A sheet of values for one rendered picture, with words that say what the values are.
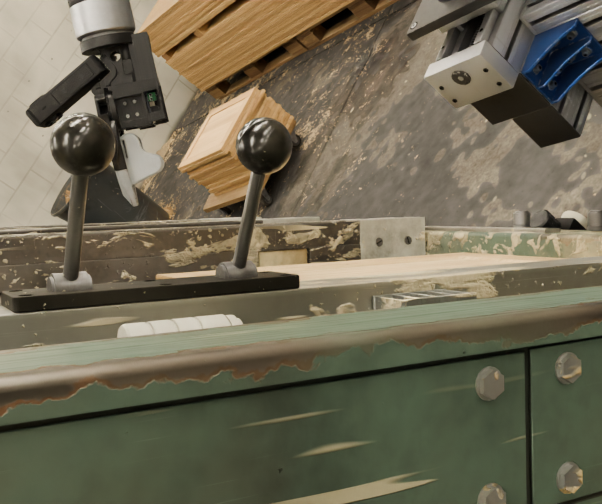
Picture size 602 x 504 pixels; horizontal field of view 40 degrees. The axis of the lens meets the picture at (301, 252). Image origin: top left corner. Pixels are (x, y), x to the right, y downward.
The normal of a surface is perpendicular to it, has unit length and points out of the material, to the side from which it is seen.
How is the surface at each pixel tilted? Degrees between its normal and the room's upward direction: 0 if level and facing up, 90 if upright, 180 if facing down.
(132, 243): 90
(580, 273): 90
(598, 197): 0
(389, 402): 90
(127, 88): 73
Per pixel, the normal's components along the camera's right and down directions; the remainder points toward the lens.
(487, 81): -0.39, 0.83
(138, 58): 0.11, 0.11
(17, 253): 0.48, 0.04
